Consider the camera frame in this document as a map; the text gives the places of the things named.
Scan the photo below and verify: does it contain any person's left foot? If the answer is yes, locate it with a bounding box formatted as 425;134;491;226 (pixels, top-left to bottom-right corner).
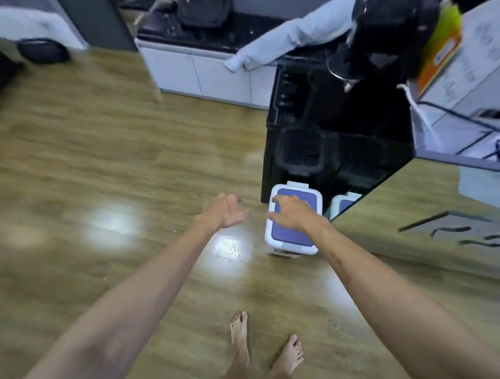
223;311;251;379

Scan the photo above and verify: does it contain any black jug appliance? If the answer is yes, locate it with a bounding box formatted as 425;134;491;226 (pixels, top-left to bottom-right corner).
327;0;444;93

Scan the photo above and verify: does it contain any black countertop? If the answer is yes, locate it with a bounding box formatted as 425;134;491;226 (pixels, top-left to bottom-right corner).
136;8;336;56

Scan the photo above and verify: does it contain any white printed box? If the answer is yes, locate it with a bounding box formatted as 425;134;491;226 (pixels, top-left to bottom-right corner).
419;0;500;157

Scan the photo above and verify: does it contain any white base cabinet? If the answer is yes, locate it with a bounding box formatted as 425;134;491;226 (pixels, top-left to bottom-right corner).
135;37;279;111

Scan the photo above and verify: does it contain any person's right foot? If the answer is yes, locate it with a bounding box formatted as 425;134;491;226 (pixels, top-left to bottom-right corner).
267;334;305;379

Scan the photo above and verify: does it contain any black floor-standing appliance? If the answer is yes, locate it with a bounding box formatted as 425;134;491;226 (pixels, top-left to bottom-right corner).
260;55;415;222

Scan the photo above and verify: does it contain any black round object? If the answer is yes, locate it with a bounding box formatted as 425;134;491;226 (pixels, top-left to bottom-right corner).
17;38;72;65

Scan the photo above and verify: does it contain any white bin with purple lid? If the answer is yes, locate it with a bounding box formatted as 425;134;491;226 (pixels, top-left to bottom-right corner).
264;181;323;259

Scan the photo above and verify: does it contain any person's foot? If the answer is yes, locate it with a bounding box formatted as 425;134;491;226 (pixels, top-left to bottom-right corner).
223;311;251;379
267;334;305;379

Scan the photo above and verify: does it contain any yellow and orange packet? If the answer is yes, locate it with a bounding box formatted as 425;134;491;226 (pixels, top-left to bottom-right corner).
413;1;464;99

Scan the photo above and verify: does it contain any person's right forearm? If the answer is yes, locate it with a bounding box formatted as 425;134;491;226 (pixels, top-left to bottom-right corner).
312;219;500;379

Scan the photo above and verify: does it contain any person's left hand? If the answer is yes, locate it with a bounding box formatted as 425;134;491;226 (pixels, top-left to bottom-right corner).
203;192;251;235

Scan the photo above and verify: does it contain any white cloth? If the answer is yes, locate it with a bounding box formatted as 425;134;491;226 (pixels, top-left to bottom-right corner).
224;0;357;73

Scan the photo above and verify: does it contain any black bag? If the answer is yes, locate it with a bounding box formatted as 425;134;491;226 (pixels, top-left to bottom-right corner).
177;0;232;29

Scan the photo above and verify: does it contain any person's right hand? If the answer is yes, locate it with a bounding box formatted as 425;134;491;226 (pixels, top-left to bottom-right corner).
267;194;329;236

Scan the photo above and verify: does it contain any white appliance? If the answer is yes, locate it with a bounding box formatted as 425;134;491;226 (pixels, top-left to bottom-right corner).
0;0;90;52

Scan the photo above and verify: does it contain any person's left forearm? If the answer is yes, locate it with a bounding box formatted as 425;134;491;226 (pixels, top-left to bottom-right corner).
23;219;220;379

